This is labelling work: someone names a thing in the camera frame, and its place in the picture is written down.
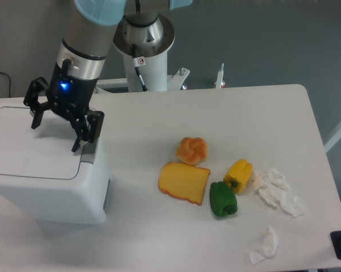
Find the large crumpled white tissue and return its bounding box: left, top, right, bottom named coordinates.
left=250, top=168, right=305, bottom=218

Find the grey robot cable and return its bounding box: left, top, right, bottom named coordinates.
left=131, top=0, right=150, bottom=93

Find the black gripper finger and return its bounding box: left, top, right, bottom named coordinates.
left=23, top=77, right=50, bottom=129
left=65, top=109, right=104, bottom=152

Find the white trash can body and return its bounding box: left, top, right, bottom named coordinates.
left=0, top=96, right=113, bottom=225

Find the white trash can lid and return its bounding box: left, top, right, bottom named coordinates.
left=0, top=104, right=81, bottom=180

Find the yellow bell pepper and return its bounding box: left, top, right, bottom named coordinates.
left=223, top=159, right=253, bottom=194

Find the yellow toast slice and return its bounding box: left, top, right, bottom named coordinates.
left=158, top=162, right=211, bottom=206

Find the green bell pepper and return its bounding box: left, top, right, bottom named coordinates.
left=209, top=181, right=238, bottom=217

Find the round bread roll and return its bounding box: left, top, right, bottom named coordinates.
left=175, top=137, right=208, bottom=165

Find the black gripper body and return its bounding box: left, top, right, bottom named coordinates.
left=45, top=59, right=97, bottom=120

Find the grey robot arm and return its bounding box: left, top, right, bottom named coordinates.
left=23, top=1, right=190, bottom=151

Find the black cable on floor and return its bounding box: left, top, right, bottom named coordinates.
left=0, top=71, right=12, bottom=99

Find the white stand foot with bolt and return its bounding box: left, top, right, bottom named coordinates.
left=214, top=63, right=225, bottom=89

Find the small crumpled white tissue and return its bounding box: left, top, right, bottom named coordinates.
left=248, top=225, right=279, bottom=265

